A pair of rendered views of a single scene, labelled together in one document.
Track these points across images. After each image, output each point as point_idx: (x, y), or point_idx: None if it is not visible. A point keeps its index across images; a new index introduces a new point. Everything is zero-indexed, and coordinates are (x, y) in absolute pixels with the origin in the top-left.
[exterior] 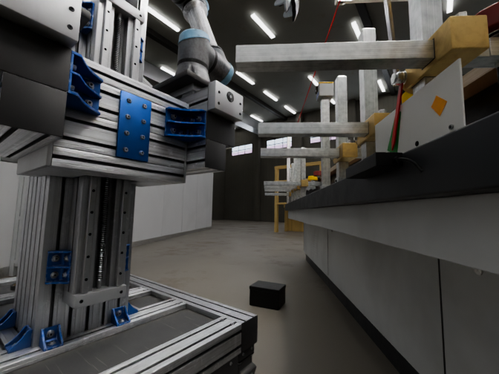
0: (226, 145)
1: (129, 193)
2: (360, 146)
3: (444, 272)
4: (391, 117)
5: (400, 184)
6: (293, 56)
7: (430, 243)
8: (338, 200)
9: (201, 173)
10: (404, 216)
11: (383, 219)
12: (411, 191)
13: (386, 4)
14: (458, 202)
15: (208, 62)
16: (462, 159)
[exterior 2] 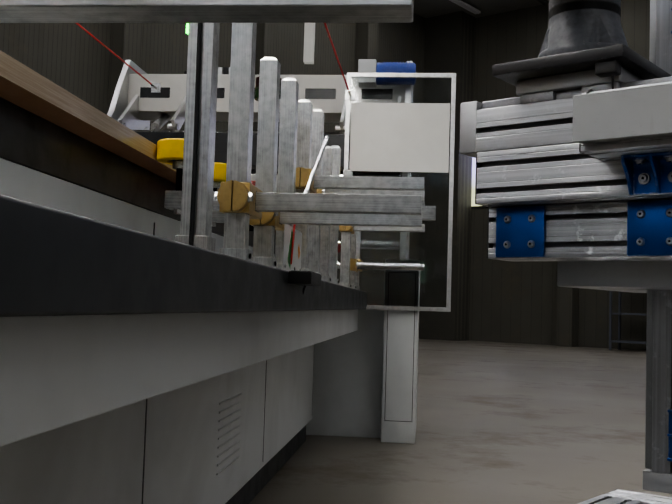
0: (488, 206)
1: (653, 310)
2: (265, 223)
3: (149, 403)
4: (290, 231)
5: (298, 299)
6: None
7: (279, 345)
8: (266, 303)
9: (543, 258)
10: (274, 325)
11: (266, 330)
12: (300, 306)
13: (320, 159)
14: (285, 314)
15: (549, 0)
16: (307, 294)
